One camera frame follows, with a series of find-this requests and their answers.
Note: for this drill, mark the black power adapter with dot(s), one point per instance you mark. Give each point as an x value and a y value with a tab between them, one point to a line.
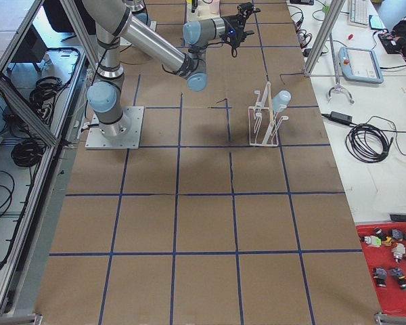
341	118

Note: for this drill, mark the light blue plastic cup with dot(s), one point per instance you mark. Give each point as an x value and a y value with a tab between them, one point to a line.
281	101

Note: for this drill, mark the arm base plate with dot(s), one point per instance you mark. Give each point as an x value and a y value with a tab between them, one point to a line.
126	133

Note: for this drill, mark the pink plastic cup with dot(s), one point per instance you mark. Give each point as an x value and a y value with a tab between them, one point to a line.
214	7

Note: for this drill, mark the teach pendant tablet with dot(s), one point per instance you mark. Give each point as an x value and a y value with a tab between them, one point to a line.
360	65

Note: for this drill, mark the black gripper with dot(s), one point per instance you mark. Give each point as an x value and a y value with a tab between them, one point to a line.
235	34

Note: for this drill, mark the metal grabber stick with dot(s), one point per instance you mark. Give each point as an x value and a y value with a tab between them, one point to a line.
337	88

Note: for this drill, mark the cream bunny tray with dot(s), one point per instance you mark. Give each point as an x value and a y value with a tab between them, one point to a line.
198	10

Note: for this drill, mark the white keyboard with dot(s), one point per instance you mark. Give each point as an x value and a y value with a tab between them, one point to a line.
358	13

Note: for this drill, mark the white wire cup rack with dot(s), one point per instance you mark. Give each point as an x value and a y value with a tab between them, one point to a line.
263	123

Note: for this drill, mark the red parts tray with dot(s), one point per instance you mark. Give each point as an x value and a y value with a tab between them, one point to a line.
384	247

